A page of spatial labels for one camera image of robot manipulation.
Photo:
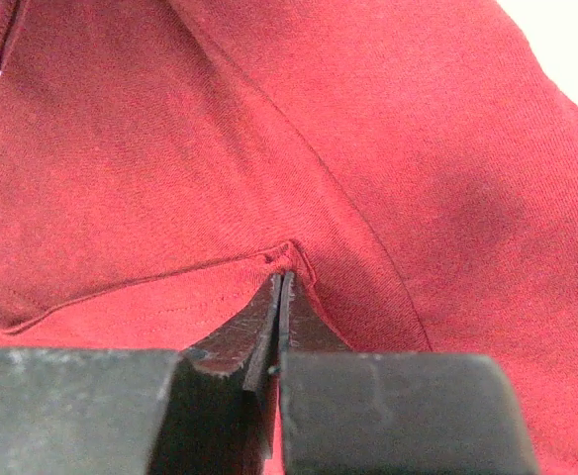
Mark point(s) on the dark maroon t-shirt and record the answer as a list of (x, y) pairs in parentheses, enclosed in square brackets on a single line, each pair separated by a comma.
[(410, 160)]

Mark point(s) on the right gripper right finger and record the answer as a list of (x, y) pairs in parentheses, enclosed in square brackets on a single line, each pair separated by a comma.
[(348, 412)]

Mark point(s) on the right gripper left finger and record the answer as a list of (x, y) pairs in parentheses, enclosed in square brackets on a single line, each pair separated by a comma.
[(208, 409)]

